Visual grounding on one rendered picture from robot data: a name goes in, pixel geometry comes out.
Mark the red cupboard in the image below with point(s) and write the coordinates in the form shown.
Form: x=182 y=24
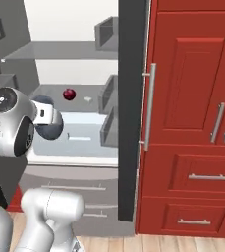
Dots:
x=15 y=200

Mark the pale fridge crisper drawer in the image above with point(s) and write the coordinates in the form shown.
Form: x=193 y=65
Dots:
x=84 y=144

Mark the dark grey fridge door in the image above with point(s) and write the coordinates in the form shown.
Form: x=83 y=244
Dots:
x=9 y=69
x=130 y=108

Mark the red drawer front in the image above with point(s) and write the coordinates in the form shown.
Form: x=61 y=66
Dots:
x=156 y=216
x=189 y=160

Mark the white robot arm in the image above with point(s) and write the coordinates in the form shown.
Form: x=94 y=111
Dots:
x=9 y=128

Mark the grey glass fridge shelf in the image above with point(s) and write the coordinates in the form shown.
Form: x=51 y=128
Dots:
x=84 y=90
x=65 y=50

